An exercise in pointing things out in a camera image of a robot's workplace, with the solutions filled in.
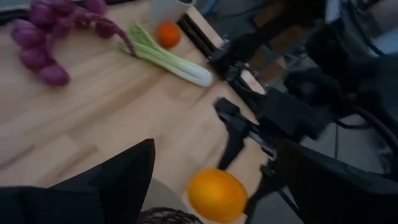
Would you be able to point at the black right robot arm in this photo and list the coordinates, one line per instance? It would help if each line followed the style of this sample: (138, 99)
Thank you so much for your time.
(348, 62)

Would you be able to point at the pale green celery stalk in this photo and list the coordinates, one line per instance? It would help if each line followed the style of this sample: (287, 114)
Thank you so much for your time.
(174, 62)

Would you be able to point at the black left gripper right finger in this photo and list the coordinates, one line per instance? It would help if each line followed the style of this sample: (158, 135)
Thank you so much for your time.
(342, 196)

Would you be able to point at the black aluminium table frame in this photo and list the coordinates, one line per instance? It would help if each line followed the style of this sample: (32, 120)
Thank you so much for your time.
(199, 37)

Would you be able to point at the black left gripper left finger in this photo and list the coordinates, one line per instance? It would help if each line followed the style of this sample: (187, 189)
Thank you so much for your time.
(93, 199)

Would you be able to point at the yellow-orange mango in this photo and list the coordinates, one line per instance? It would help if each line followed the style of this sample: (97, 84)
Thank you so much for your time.
(217, 195)

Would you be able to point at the round orange fruit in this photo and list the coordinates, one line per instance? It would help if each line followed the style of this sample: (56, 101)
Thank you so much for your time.
(168, 35)

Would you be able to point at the white cup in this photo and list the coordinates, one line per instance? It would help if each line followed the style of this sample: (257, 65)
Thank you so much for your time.
(166, 11)

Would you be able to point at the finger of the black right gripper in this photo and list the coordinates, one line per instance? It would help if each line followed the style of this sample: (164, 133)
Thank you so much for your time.
(267, 183)
(236, 127)

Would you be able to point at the dark woven wicker basket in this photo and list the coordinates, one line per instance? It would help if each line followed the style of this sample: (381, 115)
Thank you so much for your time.
(168, 217)

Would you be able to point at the grey round placemat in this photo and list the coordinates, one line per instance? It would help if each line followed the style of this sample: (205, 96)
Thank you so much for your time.
(161, 196)

